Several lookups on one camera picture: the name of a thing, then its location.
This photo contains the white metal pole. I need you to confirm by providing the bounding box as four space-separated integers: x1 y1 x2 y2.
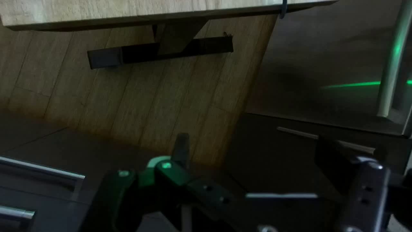
376 0 412 120

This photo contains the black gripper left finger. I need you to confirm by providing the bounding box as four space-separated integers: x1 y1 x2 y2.
81 132 259 232

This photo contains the wooden side table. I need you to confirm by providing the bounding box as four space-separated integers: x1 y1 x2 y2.
0 0 338 33

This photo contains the silver cabinet handle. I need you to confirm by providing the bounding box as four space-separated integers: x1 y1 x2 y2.
276 125 378 156
0 155 88 183
0 204 39 223
245 191 321 202

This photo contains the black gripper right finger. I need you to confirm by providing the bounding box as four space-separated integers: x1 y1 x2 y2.
314 136 393 232

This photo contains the dark dishwasher front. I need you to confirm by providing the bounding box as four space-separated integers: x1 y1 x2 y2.
245 0 412 137

